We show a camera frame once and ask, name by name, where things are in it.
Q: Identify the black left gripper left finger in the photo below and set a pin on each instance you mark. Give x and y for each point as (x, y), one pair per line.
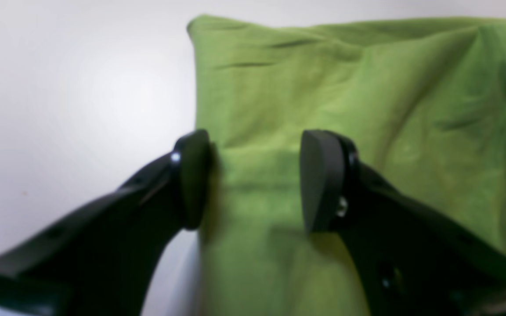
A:
(99, 260)

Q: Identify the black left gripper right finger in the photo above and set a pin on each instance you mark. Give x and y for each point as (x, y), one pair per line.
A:
(411, 259)

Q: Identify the green T-shirt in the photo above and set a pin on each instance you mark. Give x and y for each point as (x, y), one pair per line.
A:
(424, 100)

